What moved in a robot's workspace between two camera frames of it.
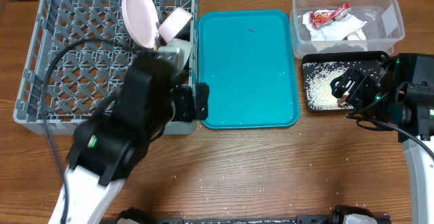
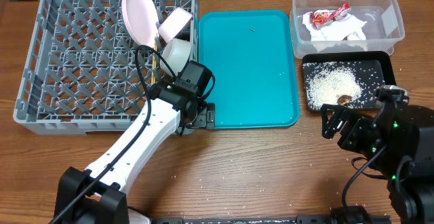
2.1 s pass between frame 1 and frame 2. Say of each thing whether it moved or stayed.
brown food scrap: stayed
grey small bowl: stayed
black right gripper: moved
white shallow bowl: stayed
